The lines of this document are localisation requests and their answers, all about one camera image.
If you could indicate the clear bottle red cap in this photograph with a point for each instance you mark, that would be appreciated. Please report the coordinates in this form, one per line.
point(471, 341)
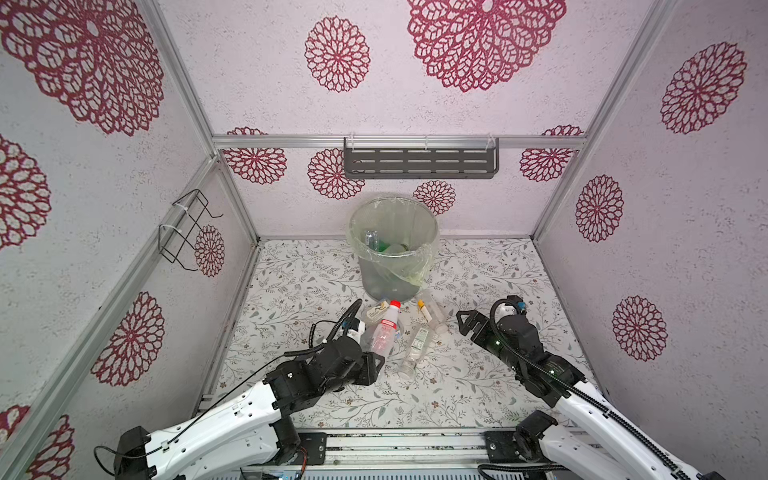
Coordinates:
point(380, 339)

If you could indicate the clear bottle green label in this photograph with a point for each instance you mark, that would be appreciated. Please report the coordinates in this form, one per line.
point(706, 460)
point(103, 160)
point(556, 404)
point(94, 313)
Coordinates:
point(417, 347)

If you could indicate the green plastic bin liner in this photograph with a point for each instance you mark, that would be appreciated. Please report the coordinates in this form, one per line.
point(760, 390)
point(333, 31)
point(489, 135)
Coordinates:
point(405, 267)

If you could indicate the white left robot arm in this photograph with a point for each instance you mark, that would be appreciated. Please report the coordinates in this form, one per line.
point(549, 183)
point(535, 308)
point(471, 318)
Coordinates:
point(254, 427)

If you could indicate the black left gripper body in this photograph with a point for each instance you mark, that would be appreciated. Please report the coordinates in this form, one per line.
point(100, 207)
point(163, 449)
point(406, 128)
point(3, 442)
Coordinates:
point(361, 373)

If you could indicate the grey mesh waste bin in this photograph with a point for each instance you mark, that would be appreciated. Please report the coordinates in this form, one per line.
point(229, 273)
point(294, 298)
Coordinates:
point(393, 264)

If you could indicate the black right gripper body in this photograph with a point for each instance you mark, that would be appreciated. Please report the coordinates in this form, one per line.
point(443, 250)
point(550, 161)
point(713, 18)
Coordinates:
point(485, 336)

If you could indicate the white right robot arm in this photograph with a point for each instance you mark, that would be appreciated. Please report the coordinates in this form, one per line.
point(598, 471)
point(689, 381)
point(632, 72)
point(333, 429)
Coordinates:
point(540, 444)

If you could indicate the small bottle yellow label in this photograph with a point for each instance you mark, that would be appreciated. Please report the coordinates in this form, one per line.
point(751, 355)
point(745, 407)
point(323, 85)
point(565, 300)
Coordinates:
point(433, 316)

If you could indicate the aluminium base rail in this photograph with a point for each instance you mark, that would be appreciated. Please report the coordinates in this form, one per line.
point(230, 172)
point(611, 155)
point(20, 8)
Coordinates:
point(399, 453)

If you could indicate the dark grey wall shelf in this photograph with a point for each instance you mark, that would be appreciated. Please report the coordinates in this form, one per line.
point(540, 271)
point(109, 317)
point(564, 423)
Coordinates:
point(422, 163)

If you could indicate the black wire wall rack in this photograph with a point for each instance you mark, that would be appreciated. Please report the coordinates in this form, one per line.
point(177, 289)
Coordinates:
point(193, 242)

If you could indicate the clear bluish water bottle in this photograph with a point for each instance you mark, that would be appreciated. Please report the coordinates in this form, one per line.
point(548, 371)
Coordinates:
point(371, 240)

